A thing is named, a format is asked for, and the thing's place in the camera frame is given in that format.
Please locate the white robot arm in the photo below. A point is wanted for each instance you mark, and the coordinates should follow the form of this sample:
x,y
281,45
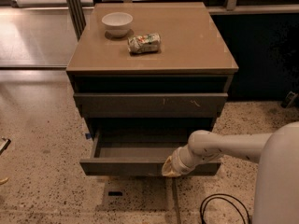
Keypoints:
x,y
276,199

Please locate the metal object at left edge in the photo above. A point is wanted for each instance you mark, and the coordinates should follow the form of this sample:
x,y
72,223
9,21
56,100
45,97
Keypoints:
x,y
5,143

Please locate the grey drawer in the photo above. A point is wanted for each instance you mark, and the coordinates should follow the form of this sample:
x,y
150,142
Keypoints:
x,y
150,105
133,152

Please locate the white ceramic bowl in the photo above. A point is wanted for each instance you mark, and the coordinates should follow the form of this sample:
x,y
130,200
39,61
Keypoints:
x,y
117,24

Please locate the yellow object at left edge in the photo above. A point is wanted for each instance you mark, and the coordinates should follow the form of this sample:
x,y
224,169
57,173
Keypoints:
x,y
3,181

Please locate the blue tape piece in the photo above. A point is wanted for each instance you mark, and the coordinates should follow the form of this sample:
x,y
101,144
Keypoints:
x,y
88,135

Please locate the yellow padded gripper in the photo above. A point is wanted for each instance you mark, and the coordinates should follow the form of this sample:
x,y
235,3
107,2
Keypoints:
x,y
177,162

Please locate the dark object by wall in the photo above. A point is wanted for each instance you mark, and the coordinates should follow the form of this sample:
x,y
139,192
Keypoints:
x,y
289,99

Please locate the brown drawer cabinet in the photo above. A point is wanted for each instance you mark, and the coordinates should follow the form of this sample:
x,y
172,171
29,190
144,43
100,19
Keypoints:
x,y
193,58

